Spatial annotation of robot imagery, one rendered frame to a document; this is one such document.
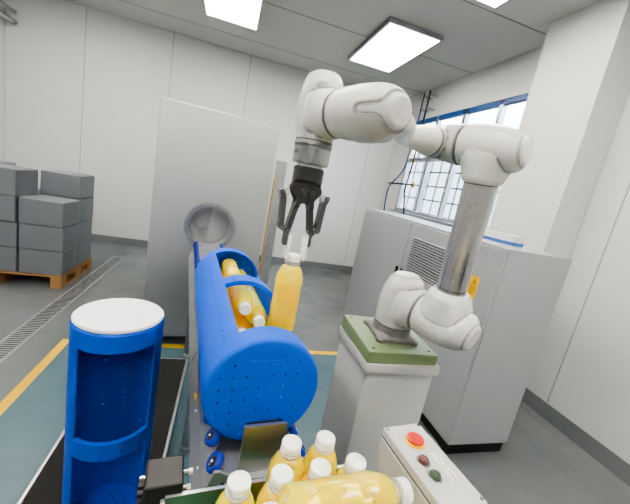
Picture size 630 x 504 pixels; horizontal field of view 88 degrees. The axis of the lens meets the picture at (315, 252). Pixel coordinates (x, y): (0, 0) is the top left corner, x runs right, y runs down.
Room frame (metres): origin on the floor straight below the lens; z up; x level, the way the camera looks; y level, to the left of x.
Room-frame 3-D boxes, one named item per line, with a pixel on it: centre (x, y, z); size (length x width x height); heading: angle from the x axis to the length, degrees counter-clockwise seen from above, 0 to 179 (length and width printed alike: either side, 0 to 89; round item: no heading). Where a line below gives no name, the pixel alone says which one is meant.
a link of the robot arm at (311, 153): (0.82, 0.05, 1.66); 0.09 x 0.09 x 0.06
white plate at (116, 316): (1.05, 0.63, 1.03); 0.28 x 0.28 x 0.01
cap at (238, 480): (0.45, 0.05, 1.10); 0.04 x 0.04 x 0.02
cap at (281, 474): (0.47, -0.02, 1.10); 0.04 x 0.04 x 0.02
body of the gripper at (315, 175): (0.82, 0.05, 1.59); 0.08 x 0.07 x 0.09; 113
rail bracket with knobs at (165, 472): (0.53, 0.20, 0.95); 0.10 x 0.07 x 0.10; 113
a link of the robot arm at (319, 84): (0.81, 0.05, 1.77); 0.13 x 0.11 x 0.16; 42
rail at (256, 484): (0.58, 0.00, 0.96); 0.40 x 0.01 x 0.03; 113
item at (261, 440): (0.65, 0.04, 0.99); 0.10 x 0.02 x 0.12; 113
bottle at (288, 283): (0.82, 0.05, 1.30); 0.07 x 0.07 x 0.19
